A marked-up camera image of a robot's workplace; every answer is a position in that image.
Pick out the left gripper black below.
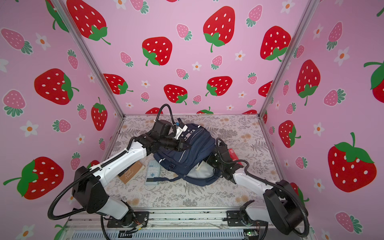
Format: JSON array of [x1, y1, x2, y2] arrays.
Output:
[[159, 137, 192, 152]]

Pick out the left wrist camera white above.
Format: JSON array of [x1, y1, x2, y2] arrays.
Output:
[[174, 118, 188, 140]]

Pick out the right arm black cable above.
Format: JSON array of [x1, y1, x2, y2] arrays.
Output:
[[215, 137, 310, 238]]

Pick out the light blue calculator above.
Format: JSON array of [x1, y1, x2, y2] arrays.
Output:
[[145, 160, 161, 186]]

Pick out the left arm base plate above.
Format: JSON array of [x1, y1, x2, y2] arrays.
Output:
[[107, 211, 150, 229]]

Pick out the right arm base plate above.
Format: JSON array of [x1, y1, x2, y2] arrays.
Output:
[[223, 210, 267, 227]]

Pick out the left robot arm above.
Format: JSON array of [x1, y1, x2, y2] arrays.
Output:
[[72, 120, 190, 226]]

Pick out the brown Scroll Marked book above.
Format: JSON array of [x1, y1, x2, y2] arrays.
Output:
[[118, 161, 145, 184]]

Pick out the navy blue student backpack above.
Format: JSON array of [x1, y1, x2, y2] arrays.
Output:
[[146, 124, 221, 187]]

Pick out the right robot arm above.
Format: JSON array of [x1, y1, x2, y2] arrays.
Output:
[[208, 138, 310, 238]]

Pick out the floral table cloth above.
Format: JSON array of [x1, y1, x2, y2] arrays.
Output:
[[105, 115, 280, 208]]

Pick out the red box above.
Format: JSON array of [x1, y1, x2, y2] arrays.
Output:
[[229, 149, 244, 168]]

